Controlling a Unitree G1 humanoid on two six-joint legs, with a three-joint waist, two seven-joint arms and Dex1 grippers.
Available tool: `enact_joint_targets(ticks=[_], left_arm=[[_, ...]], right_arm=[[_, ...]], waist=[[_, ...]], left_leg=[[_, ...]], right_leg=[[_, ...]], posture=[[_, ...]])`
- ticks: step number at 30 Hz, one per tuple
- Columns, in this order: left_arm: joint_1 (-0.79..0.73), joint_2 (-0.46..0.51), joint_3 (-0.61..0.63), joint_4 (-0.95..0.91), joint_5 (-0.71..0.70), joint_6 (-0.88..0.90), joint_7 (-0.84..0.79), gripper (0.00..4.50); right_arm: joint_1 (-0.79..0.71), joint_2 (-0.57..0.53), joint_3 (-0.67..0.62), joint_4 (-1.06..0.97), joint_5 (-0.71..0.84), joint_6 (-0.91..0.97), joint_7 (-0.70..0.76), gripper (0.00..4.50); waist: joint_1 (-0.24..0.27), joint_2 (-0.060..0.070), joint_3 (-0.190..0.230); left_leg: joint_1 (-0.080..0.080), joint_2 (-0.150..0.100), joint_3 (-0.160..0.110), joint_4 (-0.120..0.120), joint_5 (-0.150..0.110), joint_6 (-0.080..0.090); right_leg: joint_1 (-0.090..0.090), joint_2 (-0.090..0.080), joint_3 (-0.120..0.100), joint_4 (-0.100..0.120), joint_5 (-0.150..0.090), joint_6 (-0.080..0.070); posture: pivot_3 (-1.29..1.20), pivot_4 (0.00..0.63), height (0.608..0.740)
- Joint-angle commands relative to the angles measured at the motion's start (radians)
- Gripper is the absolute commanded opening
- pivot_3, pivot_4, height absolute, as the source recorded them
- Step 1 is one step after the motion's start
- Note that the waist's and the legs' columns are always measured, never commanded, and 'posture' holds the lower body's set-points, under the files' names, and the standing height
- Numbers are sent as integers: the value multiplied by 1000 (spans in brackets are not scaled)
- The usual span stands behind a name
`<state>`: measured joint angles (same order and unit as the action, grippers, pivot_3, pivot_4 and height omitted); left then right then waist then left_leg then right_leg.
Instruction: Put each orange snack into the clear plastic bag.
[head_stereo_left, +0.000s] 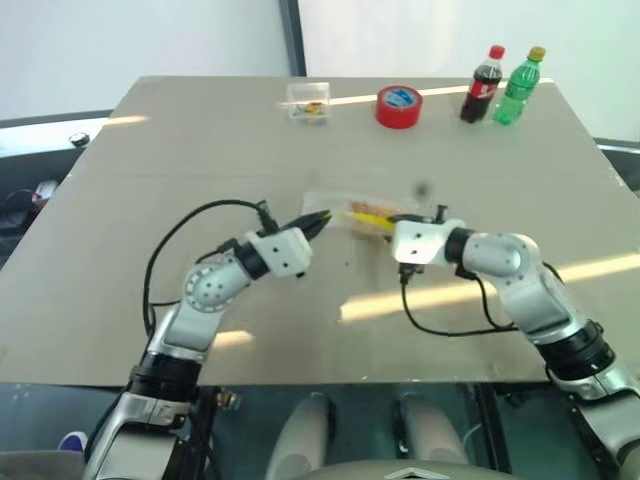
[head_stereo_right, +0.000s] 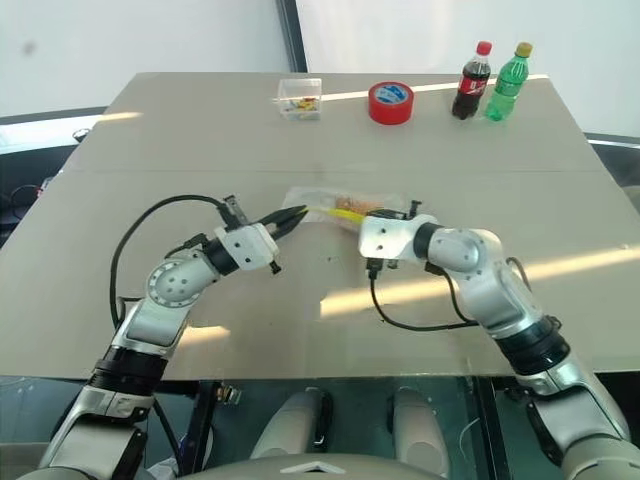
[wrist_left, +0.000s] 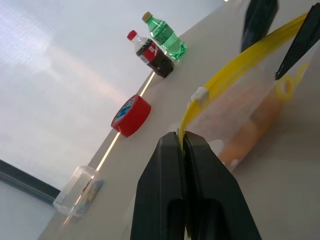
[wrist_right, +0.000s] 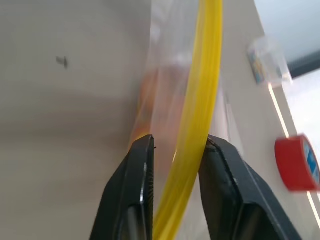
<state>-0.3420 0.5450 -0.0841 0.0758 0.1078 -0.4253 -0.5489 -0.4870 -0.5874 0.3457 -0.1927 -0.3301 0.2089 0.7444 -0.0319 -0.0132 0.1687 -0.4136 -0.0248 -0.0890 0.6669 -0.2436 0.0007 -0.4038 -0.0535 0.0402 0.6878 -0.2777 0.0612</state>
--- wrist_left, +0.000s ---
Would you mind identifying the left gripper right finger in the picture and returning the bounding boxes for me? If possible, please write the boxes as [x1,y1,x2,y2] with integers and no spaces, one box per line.
[183,131,262,240]

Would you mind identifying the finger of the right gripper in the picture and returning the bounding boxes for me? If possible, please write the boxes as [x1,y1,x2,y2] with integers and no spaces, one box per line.
[240,0,279,54]
[274,3,320,81]

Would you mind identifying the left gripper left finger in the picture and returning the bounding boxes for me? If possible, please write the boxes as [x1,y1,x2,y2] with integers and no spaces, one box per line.
[129,132,187,240]

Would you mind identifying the clear yellow-zip plastic bag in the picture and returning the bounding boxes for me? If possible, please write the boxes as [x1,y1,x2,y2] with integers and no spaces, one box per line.
[176,11,316,176]

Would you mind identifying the small colourful trinkets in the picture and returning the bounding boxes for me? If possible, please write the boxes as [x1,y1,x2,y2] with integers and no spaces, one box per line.
[79,178,105,211]

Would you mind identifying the red tape roll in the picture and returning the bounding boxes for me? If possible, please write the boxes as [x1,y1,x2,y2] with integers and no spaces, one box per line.
[110,94,152,138]

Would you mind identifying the clear plastic box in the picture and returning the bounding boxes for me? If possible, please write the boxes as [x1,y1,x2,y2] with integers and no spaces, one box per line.
[52,164,105,218]

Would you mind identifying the green soda bottle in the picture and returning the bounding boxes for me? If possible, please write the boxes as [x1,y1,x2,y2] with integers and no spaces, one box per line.
[141,11,188,61]

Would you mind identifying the cola bottle red cap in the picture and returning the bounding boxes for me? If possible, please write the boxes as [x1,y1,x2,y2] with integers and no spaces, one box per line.
[126,29,176,79]

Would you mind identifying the black window frame post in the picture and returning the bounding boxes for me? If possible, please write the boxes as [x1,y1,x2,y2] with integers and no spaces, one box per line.
[0,159,62,205]

